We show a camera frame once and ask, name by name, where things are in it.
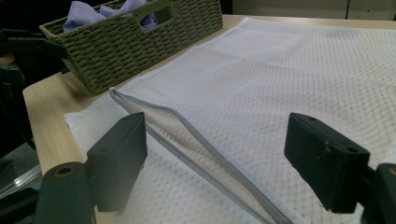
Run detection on green woven basket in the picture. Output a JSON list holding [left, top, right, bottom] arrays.
[[39, 0, 224, 96]]

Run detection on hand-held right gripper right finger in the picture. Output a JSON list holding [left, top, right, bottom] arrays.
[[283, 112, 372, 215]]

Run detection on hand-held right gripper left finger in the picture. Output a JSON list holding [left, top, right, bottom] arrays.
[[86, 111, 149, 216]]

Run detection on lavender garment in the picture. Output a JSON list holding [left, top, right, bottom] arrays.
[[63, 0, 159, 34]]

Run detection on white mesh laundry bag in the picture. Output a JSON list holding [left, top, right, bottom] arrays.
[[64, 17, 396, 224]]

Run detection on metal rail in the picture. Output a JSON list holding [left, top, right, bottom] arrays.
[[0, 163, 43, 200]]

